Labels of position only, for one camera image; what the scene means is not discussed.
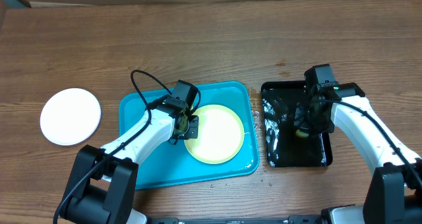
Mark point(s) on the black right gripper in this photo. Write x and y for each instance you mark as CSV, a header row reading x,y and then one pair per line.
x,y
302,122

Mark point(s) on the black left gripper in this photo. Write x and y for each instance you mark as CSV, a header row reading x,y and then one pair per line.
x,y
192,132

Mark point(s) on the yellow green scrub sponge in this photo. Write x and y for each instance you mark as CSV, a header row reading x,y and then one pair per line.
x,y
302,133

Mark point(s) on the yellow plate with sauce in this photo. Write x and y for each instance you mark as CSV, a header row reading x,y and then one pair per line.
x,y
220,135

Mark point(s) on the white plate with sauce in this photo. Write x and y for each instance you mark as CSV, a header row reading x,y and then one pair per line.
x,y
70,117

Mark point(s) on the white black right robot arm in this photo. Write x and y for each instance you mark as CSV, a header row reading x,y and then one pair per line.
x,y
394,195

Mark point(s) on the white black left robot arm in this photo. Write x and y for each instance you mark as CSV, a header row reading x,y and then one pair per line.
x,y
102,183

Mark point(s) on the black plastic tray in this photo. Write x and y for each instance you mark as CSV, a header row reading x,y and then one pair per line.
x,y
283,147

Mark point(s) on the teal plastic tray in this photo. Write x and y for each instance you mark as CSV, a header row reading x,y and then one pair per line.
x,y
171,164

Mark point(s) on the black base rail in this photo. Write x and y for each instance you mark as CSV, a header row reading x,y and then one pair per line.
x,y
293,219

